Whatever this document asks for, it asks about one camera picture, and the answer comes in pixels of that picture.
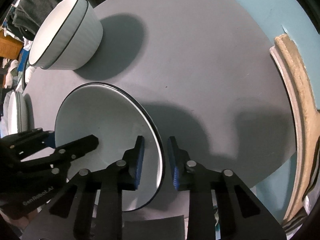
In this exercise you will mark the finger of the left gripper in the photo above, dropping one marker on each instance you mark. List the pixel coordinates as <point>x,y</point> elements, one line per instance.
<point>76,149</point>
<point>50,141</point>

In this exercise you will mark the orange wooden wardrobe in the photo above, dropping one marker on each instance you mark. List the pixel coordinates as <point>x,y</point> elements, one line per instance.
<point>9,47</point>

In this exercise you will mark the grey hoodie on chair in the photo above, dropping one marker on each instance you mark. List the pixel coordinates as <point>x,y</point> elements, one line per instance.
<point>29,15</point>

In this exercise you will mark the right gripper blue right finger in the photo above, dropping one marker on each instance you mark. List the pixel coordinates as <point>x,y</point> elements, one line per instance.
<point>176,162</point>

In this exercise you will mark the small white plate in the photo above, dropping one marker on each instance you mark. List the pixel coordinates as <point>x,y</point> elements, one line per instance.
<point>15,114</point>

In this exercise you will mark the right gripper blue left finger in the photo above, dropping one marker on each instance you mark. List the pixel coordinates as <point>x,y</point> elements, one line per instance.
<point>136,161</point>

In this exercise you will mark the wooden board beside table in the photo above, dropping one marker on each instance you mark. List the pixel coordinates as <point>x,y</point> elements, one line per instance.
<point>306,119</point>

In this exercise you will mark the white bowl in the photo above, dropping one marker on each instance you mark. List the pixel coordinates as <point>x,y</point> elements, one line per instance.
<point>56,31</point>
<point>116,119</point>
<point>83,44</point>

